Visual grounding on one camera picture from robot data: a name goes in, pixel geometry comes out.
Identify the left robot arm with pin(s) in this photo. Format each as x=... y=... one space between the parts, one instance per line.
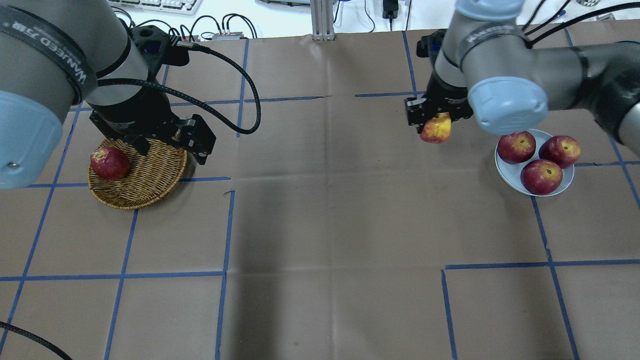
x=58 y=54

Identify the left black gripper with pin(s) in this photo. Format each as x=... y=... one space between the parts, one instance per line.
x=134 y=113

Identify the white keyboard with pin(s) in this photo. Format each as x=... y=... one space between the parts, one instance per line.
x=181 y=7

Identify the red apple on plate far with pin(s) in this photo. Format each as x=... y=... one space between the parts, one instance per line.
x=564 y=151

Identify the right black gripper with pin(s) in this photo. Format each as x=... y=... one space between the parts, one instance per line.
x=446 y=95

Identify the dark red apple in basket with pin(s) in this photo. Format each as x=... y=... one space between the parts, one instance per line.
x=109 y=163

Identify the yellow-red apple from basket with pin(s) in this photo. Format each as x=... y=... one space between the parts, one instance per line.
x=437 y=130

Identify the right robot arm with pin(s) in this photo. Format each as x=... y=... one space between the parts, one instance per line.
x=484 y=66

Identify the red apple on plate left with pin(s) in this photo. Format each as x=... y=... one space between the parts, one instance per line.
x=517 y=147

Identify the aluminium frame post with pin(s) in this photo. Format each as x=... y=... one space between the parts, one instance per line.
x=322 y=23

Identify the light blue plate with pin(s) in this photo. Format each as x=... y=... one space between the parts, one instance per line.
x=510 y=172

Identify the woven wicker basket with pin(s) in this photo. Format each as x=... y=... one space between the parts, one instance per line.
x=151 y=177

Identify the red apple on plate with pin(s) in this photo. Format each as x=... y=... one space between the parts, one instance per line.
x=564 y=151
x=541 y=177
x=517 y=147

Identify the red apple on plate near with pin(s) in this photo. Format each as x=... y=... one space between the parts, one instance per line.
x=541 y=177

